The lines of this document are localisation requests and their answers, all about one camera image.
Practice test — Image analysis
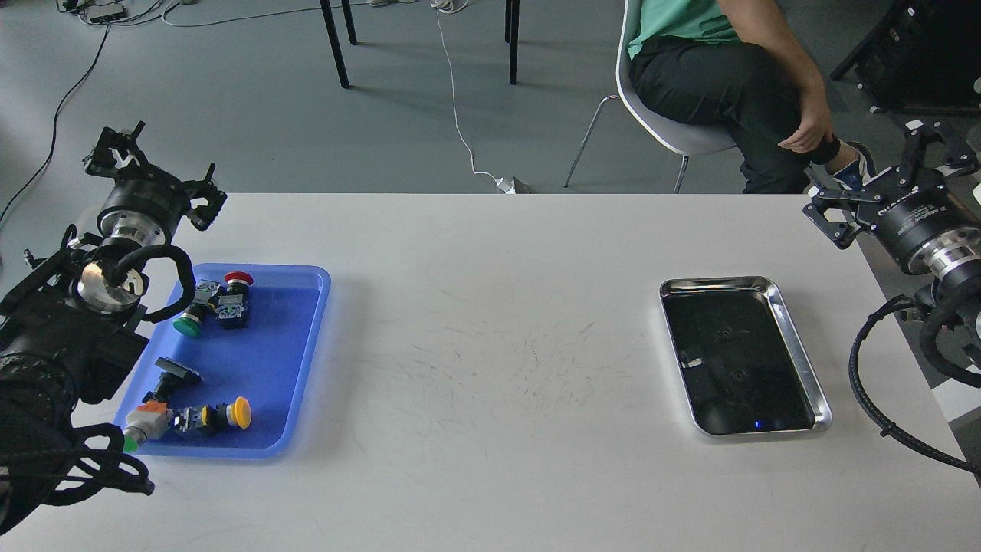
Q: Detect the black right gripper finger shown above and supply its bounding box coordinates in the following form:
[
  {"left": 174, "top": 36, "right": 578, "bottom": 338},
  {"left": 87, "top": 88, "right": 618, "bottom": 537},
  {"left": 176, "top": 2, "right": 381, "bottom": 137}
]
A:
[
  {"left": 898, "top": 121, "right": 979, "bottom": 189},
  {"left": 802, "top": 184, "right": 871, "bottom": 250}
]

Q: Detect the black cable on floor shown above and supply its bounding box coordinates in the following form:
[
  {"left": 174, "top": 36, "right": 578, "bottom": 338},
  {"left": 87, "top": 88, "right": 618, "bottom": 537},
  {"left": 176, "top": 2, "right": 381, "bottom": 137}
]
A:
[{"left": 0, "top": 23, "right": 112, "bottom": 223}]

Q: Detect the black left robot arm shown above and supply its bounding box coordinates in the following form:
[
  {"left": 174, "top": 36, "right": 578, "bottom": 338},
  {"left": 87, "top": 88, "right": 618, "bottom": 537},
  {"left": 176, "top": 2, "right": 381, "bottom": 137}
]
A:
[{"left": 1, "top": 123, "right": 227, "bottom": 532}]

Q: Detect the white plastic chair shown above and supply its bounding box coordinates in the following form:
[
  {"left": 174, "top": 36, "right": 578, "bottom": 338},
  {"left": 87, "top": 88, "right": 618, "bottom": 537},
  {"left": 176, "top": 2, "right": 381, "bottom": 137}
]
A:
[{"left": 563, "top": 1, "right": 735, "bottom": 193}]

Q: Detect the blue plastic tray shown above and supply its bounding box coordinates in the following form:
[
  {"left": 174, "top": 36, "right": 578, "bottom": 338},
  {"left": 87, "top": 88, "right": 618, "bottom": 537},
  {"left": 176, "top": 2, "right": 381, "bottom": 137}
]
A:
[{"left": 113, "top": 263, "right": 332, "bottom": 458}]

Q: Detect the black table leg right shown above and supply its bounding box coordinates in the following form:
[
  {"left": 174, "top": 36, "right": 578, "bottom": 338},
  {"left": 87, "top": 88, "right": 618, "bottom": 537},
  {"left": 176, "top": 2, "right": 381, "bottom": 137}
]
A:
[{"left": 504, "top": 0, "right": 520, "bottom": 85}]

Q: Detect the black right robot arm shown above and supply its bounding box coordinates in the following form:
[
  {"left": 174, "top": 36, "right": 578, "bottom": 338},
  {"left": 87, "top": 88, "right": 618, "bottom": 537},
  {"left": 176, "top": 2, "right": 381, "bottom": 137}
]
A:
[{"left": 803, "top": 121, "right": 980, "bottom": 475}]

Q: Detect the seated person green shirt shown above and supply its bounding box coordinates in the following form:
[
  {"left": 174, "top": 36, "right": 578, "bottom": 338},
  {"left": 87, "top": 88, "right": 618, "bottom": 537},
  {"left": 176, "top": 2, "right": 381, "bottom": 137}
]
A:
[{"left": 628, "top": 1, "right": 877, "bottom": 193}]

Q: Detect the yellow push button switch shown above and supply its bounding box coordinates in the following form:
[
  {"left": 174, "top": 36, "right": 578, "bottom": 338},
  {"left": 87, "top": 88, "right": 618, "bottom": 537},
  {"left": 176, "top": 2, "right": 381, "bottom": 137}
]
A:
[{"left": 169, "top": 397, "right": 252, "bottom": 439}]

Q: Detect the green button white orange switch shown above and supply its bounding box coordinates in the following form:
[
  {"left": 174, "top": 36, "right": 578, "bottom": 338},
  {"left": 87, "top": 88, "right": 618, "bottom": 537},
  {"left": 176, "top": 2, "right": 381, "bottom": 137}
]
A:
[{"left": 123, "top": 399, "right": 172, "bottom": 453}]

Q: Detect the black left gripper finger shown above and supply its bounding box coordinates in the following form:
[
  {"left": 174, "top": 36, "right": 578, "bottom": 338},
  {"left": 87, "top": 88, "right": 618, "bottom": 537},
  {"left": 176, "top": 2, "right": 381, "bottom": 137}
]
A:
[
  {"left": 182, "top": 162, "right": 228, "bottom": 232},
  {"left": 84, "top": 121, "right": 149, "bottom": 181}
]

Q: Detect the black selector switch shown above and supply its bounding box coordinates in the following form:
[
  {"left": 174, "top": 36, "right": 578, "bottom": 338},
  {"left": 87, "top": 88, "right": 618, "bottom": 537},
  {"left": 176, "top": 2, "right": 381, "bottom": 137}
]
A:
[{"left": 143, "top": 357, "right": 202, "bottom": 404}]

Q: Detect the green push button switch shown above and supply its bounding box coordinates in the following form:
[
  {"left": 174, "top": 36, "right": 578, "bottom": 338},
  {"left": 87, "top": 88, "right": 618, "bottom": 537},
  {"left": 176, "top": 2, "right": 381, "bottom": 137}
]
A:
[{"left": 172, "top": 279, "right": 223, "bottom": 338}]

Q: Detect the black equipment case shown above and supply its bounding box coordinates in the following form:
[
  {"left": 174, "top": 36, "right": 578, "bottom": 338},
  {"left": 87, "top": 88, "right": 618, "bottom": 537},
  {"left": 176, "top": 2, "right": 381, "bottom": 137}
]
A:
[{"left": 830, "top": 1, "right": 980, "bottom": 118}]

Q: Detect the power strip on floor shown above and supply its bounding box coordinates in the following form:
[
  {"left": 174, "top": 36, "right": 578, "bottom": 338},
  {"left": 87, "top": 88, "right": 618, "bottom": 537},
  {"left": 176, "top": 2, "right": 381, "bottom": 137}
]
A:
[{"left": 56, "top": 1, "right": 127, "bottom": 25}]

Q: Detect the red push button switch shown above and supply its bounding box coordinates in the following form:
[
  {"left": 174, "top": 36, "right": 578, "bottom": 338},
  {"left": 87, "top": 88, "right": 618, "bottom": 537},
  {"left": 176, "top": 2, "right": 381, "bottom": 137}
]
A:
[{"left": 212, "top": 271, "right": 254, "bottom": 330}]

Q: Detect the person's hand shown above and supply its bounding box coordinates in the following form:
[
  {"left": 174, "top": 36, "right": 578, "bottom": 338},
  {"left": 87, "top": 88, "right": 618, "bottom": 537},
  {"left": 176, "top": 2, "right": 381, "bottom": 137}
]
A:
[{"left": 778, "top": 94, "right": 833, "bottom": 153}]

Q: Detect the black table leg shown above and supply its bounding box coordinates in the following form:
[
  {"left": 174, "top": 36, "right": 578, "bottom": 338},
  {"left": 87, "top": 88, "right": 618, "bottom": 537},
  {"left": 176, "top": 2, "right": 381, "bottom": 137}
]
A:
[
  {"left": 504, "top": 0, "right": 520, "bottom": 85},
  {"left": 319, "top": 0, "right": 359, "bottom": 90}
]

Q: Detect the black table leg left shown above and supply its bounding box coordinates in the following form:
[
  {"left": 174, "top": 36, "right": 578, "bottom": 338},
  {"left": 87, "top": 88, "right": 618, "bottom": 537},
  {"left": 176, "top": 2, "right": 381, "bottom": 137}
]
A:
[{"left": 319, "top": 0, "right": 359, "bottom": 90}]

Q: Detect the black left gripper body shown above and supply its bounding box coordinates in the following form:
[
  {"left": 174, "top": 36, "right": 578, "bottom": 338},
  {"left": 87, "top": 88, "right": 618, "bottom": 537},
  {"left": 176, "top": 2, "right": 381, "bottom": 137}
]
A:
[{"left": 97, "top": 178, "right": 192, "bottom": 240}]

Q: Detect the white cable on floor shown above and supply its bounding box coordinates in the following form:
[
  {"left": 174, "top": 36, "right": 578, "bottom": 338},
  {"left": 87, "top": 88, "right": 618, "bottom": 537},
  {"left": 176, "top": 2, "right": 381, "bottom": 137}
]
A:
[{"left": 429, "top": 0, "right": 499, "bottom": 185}]

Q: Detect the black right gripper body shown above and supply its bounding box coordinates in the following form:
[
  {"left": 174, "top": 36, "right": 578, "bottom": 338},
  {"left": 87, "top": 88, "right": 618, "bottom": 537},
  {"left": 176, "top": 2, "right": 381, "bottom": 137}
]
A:
[{"left": 858, "top": 170, "right": 968, "bottom": 271}]

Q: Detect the white power adapter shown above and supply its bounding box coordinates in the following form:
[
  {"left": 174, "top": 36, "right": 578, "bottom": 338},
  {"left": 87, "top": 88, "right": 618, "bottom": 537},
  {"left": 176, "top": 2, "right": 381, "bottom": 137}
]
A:
[{"left": 495, "top": 177, "right": 533, "bottom": 195}]

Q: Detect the silver metal tray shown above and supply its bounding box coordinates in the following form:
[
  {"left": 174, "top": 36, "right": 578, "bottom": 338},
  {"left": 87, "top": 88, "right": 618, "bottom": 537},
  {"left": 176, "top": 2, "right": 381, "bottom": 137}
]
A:
[{"left": 659, "top": 276, "right": 832, "bottom": 441}]

